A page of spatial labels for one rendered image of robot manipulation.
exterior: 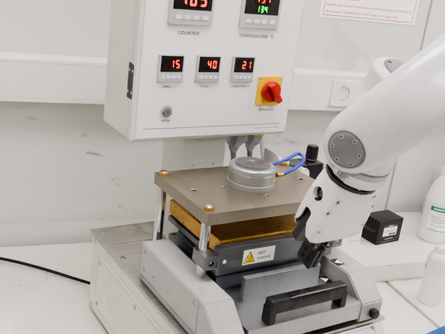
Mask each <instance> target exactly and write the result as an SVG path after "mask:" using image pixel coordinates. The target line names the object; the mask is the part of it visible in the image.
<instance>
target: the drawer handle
mask: <svg viewBox="0 0 445 334"><path fill-rule="evenodd" d="M347 289H348V285H347V284H346V283H345V282H343V281H341V280H339V281H335V282H330V283H327V284H321V285H318V286H312V287H309V288H303V289H300V290H294V291H291V292H286V293H282V294H277V295H273V296H268V297H267V298H266V302H265V304H264V307H263V312H262V320H263V321H264V322H265V323H266V324H267V325H274V324H275V318H276V314H278V313H283V312H287V311H291V310H294V309H299V308H302V307H308V306H313V305H316V304H321V303H324V302H329V301H332V302H333V303H334V304H336V305H337V306H338V307H344V306H345V305H346V298H347V295H348V292H347Z"/></svg>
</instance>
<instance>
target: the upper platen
mask: <svg viewBox="0 0 445 334"><path fill-rule="evenodd" d="M169 212H170V213H171V215H169V217H168V221H170V222H171V223H172V224H173V225H174V226H176V227H177V228H178V229H179V230H180V231H181V232H182V233H183V234H184V235H185V236H186V237H188V238H189V239H190V240H191V241H192V242H193V243H195V244H196V245H197V246H199V238H200V232H201V221H200V220H198V218H196V217H195V216H194V215H192V214H191V213H190V212H188V210H186V209H185V208H184V207H183V206H181V205H180V204H179V203H178V202H177V201H176V200H174V199H171V200H170V211H169ZM295 215H296V213H294V214H289V215H280V216H275V217H265V218H260V219H251V220H246V221H237V222H232V223H223V224H218V225H212V227H211V238H210V243H209V249H210V250H211V251H212V252H214V247H215V245H223V244H227V243H235V242H240V241H247V240H252V239H260V238H264V237H272V236H276V235H284V234H289V233H292V232H293V230H294V229H295V228H296V226H297V225H298V224H297V223H295V222H294V220H295Z"/></svg>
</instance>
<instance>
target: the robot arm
mask: <svg viewBox="0 0 445 334"><path fill-rule="evenodd" d="M444 129H445V33H444V34H442V35H441V36H439V37H438V38H437V39H436V40H434V41H433V42H431V43H430V44H429V45H428V46H426V47H425V48H423V49H422V50H421V51H420V52H418V53H417V54H415V55H414V56H413V57H412V58H411V59H409V60H408V61H404V60H400V59H397V58H389V57H382V58H378V59H376V60H374V61H373V63H372V65H371V67H370V69H369V71H368V73H367V75H366V77H365V79H364V81H363V83H362V85H361V87H360V89H359V91H358V93H357V95H356V97H355V99H354V100H353V102H352V103H351V104H350V105H349V106H348V107H347V108H345V110H343V111H342V112H341V113H339V114H338V115H337V116H336V117H335V118H334V119H333V120H332V121H331V123H330V125H329V126H328V128H327V130H326V132H325V134H324V140H323V148H324V153H325V155H326V168H325V169H323V170H322V172H321V173H320V174H319V175H318V177H317V178H316V180H315V181H314V182H313V184H312V186H311V187H310V188H309V191H308V192H307V194H306V195H305V197H304V199H303V200H302V202H301V204H300V206H299V208H298V210H297V213H296V215H295V220H294V222H295V223H297V224H298V225H297V226H296V228H295V229H294V230H293V232H292V234H291V235H292V236H293V238H294V239H295V240H296V241H303V244H302V245H301V247H300V249H299V251H298V253H297V256H298V257H299V258H300V260H301V261H302V263H303V264H304V265H305V266H306V268H307V269H310V268H311V267H313V268H315V267H317V265H318V263H319V262H320V260H321V258H322V256H323V254H324V252H325V250H326V249H325V248H328V247H330V246H331V245H332V244H333V242H334V241H335V240H338V239H344V238H348V237H353V236H355V235H357V234H358V233H359V232H360V231H361V230H362V228H363V227H364V225H365V223H366V221H367V220H368V217H369V216H370V213H371V211H372V209H373V207H374V205H375V202H376V200H377V197H378V195H379V191H380V188H381V187H382V186H383V185H384V183H385V181H386V179H387V177H388V176H389V174H390V172H391V171H392V169H393V167H394V165H395V163H396V162H397V160H398V158H399V157H400V155H402V154H404V153H406V152H407V151H409V150H411V149H412V148H414V147H416V146H418V145H419V144H421V143H423V142H424V141H426V140H428V139H429V138H431V137H433V136H434V135H436V134H438V133H439V132H440V131H443V130H444Z"/></svg>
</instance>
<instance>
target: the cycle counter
mask: <svg viewBox="0 0 445 334"><path fill-rule="evenodd" d="M208 3H209V0H179V1H178V7H189V8H198V9H208Z"/></svg>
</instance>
